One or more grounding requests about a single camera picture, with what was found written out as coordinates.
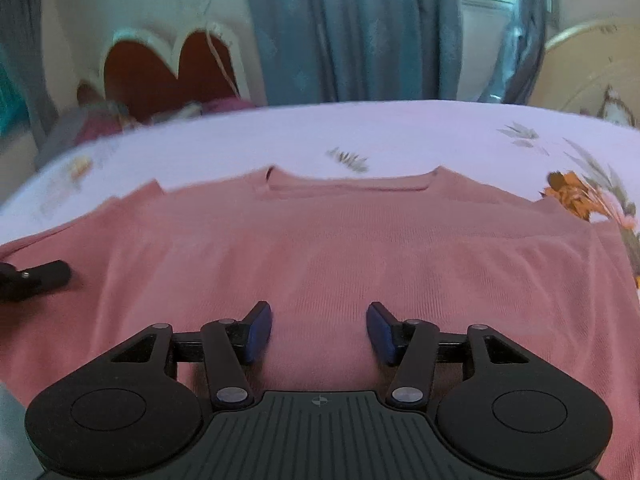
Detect pink knit sweater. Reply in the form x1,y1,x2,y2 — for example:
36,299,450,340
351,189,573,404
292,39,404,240
0,164,640,411

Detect pile of clothes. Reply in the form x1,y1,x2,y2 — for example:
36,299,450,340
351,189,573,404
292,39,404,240
34,98,255,170

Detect floral pink bed sheet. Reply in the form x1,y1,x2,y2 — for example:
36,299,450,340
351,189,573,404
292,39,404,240
1,102,639,278

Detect blue-grey tied right curtain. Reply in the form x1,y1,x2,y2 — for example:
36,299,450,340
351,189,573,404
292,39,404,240
473,0,554,105

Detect patterned cushion with brown trim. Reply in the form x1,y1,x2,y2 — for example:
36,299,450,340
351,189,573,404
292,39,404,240
597,86,636,128

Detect cream round headboard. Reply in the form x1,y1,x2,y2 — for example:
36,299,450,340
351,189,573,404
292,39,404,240
528,18,640,129

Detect blue-grey left curtain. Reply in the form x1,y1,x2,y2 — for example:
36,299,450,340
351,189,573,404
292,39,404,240
248,0,462,105

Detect white charger cable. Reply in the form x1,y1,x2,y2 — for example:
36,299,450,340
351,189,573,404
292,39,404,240
167,0,241,99

